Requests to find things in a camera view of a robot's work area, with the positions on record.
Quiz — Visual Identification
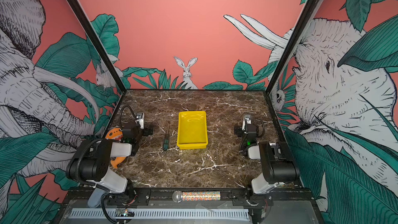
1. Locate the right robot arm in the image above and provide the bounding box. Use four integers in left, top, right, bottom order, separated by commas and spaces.
234, 119, 300, 195

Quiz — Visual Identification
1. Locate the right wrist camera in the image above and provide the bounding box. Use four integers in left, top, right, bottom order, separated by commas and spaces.
242, 114, 252, 132

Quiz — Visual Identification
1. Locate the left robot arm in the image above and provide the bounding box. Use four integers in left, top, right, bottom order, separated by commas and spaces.
66, 121, 153, 208

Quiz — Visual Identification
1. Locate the black front mounting rail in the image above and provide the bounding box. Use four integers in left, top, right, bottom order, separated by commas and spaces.
106, 188, 273, 208

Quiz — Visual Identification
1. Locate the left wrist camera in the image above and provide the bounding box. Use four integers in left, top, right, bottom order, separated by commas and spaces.
135, 113, 144, 129

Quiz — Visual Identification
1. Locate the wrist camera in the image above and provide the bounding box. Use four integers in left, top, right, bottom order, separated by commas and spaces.
242, 114, 252, 132
135, 113, 144, 129

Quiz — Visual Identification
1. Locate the right black frame post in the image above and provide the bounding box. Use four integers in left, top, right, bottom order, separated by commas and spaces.
265, 0, 323, 96

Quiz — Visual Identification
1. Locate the orange dinosaur plush toy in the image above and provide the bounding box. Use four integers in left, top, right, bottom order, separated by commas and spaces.
105, 128, 125, 169

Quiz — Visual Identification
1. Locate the left black frame post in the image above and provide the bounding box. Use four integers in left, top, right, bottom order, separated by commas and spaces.
67, 0, 127, 94

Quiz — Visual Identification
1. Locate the green handled screwdriver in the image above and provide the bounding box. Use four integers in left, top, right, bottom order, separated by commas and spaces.
163, 122, 170, 151

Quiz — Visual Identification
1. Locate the yellow plastic bin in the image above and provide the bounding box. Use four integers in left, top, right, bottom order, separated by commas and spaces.
177, 111, 208, 150

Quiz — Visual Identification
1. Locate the black frame post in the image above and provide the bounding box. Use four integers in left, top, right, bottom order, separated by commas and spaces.
265, 0, 323, 96
67, 0, 127, 94

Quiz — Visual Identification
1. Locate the sprinkle patterned microphone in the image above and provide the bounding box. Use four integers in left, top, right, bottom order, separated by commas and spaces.
172, 191, 221, 203

